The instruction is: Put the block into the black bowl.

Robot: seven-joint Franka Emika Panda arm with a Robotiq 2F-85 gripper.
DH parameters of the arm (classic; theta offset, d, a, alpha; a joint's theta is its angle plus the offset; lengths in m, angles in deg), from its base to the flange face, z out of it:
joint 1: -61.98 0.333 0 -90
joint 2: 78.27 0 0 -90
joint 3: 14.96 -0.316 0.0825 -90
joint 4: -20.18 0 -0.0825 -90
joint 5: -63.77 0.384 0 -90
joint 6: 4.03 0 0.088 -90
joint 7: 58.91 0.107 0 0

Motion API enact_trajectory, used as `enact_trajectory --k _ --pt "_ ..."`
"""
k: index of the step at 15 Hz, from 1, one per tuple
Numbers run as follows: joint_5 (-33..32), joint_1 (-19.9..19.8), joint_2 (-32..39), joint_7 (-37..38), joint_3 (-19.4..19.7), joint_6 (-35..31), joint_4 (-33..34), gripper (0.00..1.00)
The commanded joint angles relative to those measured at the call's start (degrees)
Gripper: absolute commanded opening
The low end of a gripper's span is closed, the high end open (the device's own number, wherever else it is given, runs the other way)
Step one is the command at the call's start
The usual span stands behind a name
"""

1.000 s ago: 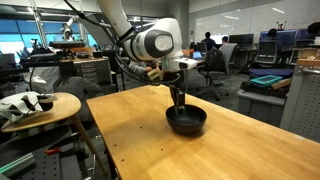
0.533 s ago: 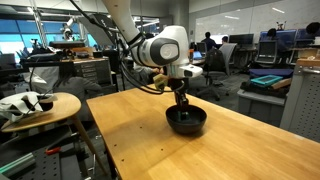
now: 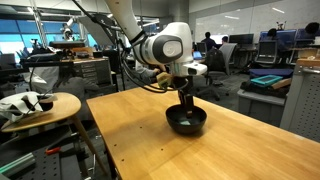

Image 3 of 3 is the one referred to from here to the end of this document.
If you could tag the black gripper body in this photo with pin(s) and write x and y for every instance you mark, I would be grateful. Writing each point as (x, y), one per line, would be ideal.
(182, 84)

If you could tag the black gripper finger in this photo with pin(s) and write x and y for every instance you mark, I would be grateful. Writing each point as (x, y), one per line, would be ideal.
(182, 99)
(189, 106)

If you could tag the green block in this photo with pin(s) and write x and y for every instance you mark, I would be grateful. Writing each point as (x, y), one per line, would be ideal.
(185, 123)

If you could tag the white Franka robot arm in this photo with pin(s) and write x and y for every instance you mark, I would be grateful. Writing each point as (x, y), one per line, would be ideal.
(166, 50)

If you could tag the black bowl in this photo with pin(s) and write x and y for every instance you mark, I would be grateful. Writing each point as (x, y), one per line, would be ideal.
(186, 128)

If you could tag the wooden block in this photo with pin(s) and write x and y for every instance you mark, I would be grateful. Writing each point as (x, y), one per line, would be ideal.
(282, 83)

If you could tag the open laptop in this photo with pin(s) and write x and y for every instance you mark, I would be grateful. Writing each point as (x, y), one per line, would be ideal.
(198, 55)

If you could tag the grey office chair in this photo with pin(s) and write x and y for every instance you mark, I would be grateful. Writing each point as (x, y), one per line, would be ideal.
(218, 63)

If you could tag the person in dark shirt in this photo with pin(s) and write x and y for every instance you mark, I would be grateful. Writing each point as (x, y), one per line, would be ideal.
(209, 41)

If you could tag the grey storage bin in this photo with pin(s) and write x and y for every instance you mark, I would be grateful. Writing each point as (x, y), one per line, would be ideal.
(260, 106)

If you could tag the black foam case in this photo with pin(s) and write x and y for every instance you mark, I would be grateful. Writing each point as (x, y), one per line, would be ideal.
(260, 90)

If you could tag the black computer monitor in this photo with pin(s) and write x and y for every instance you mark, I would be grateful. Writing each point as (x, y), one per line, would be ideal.
(240, 39)

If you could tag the teal tray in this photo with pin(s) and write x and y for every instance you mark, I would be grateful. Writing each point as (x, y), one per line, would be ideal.
(266, 80)

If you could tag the dark blue cushion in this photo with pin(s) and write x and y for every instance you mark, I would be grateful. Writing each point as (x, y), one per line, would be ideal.
(270, 73)

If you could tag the grey drawer cabinet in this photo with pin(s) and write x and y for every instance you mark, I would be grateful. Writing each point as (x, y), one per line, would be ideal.
(93, 71)

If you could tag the monitor with blue screen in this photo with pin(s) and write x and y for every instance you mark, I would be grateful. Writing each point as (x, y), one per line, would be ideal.
(283, 35)

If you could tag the grey pegboard cabinet side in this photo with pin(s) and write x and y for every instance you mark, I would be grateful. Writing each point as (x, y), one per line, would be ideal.
(303, 103)

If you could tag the round wooden side table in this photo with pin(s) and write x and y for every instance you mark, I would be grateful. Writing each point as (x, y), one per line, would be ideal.
(63, 108)

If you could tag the wooden cabinet counter top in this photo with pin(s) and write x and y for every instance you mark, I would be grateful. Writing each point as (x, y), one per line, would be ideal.
(308, 62)

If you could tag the black perforated breadboard table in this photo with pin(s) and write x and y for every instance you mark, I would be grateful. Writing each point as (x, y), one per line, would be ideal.
(43, 166)

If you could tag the white cloth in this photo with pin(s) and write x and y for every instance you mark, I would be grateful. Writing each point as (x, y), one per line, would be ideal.
(13, 105)

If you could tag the aluminium bar teal edge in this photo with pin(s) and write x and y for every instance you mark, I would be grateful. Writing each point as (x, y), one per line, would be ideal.
(16, 165)

